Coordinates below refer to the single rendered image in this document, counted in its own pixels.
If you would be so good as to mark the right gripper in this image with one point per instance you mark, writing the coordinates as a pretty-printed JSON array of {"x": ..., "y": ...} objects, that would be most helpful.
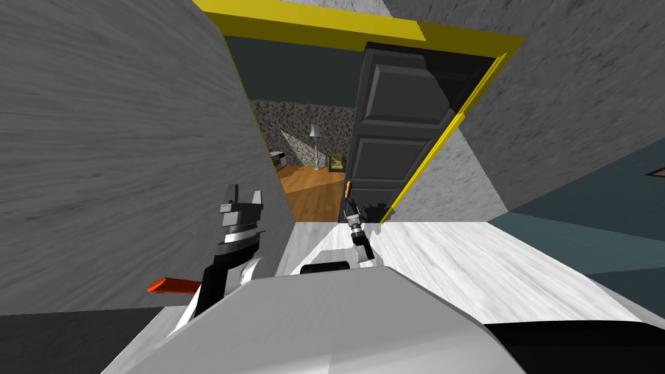
[{"x": 353, "y": 210}]

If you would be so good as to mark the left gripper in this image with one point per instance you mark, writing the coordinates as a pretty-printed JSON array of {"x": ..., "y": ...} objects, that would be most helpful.
[{"x": 240, "y": 215}]

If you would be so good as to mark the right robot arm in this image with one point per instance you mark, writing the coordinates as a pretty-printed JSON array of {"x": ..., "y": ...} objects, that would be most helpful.
[{"x": 362, "y": 244}]

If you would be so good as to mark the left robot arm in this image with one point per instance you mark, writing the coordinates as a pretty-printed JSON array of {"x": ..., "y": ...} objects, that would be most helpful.
[{"x": 221, "y": 272}]

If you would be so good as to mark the yellow green armchair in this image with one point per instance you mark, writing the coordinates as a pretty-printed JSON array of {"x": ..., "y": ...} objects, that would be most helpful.
[{"x": 336, "y": 163}]

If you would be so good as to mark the white low cabinet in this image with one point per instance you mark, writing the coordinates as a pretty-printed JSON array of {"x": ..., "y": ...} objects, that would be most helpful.
[{"x": 278, "y": 159}]

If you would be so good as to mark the white floor lamp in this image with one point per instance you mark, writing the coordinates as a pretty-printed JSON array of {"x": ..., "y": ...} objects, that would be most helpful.
[{"x": 315, "y": 136}]

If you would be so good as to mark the orange flat bar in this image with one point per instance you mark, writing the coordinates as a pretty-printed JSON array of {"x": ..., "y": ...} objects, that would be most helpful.
[{"x": 174, "y": 285}]

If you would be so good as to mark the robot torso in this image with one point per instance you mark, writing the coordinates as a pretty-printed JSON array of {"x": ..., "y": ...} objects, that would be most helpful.
[{"x": 332, "y": 322}]

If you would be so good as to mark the black panelled door leaf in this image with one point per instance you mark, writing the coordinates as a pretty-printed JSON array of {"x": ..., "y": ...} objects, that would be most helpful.
[{"x": 395, "y": 104}]

